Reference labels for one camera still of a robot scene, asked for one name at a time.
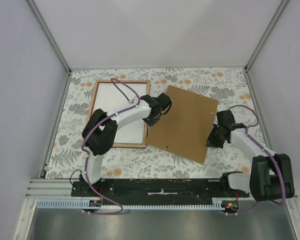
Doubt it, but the white slotted cable duct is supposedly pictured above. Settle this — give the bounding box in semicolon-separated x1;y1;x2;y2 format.
36;198;234;211

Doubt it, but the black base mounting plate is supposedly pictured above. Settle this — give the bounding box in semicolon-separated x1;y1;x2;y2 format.
71;177;250;207

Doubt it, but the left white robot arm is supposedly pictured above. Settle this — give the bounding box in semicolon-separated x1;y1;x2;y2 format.
81;93;172;196

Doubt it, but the wooden picture frame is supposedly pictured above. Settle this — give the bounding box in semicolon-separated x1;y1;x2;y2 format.
87;80;150;148

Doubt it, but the floral patterned table mat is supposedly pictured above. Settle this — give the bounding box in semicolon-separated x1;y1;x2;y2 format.
44;67;255;179

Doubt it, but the brown cardboard backing board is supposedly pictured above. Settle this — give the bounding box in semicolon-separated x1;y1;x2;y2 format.
146;86;218;164

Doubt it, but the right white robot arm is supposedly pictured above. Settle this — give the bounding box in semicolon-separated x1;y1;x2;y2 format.
206;110;295;203

